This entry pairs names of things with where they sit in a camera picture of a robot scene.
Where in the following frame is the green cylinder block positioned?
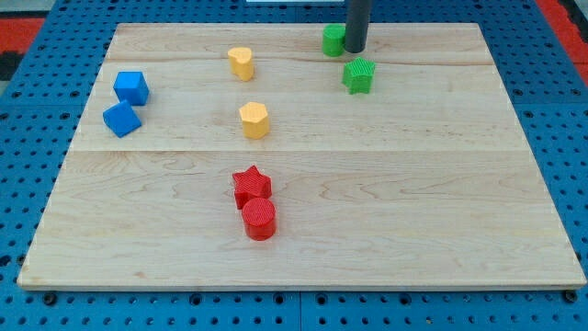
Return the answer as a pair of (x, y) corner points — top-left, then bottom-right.
(322, 24), (345, 57)

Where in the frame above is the yellow heart block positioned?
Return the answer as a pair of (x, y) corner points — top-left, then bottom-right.
(227, 47), (254, 82)

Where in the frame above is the red star block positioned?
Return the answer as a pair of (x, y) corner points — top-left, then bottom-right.
(232, 165), (272, 210)

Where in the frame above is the yellow hexagon block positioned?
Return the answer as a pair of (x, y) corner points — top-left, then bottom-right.
(239, 102), (270, 139)

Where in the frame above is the red cylinder block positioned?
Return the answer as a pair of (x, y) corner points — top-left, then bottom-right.
(242, 198), (277, 241)

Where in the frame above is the wooden board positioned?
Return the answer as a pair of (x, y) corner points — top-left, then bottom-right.
(17, 23), (585, 291)

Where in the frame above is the green star block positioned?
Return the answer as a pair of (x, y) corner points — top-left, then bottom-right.
(342, 57), (376, 95)

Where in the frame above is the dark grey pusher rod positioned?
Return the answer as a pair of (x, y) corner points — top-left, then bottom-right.
(344, 0), (373, 53)

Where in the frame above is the blue tilted cube block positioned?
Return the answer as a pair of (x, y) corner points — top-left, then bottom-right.
(103, 100), (141, 138)

